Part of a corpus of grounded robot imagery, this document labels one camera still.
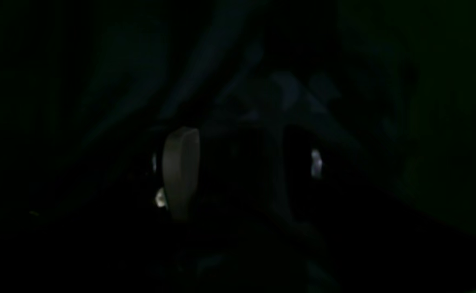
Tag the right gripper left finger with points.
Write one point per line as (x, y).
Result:
(176, 166)

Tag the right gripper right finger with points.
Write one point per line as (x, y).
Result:
(305, 186)

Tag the dark navy t-shirt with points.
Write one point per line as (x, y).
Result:
(389, 83)

